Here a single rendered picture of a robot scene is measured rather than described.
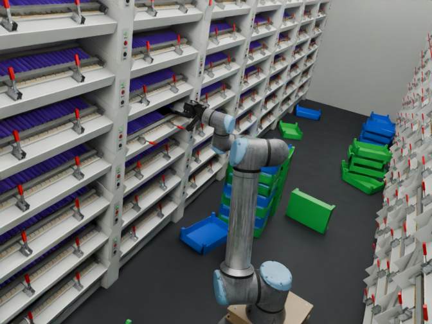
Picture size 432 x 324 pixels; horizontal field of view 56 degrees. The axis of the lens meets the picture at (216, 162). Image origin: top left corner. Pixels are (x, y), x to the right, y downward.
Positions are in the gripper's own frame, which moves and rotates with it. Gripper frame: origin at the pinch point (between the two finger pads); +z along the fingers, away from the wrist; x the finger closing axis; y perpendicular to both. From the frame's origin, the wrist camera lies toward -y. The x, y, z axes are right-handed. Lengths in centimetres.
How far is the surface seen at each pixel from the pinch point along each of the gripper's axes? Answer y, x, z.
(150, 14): 54, 39, -6
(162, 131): -5.8, 19.0, -6.5
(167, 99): 12.9, 21.0, -8.0
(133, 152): -6.8, 47.5, -8.7
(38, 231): -24, 98, -3
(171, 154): -25.1, 5.0, -5.7
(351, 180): -74, -150, -101
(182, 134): -16.6, -6.9, -5.2
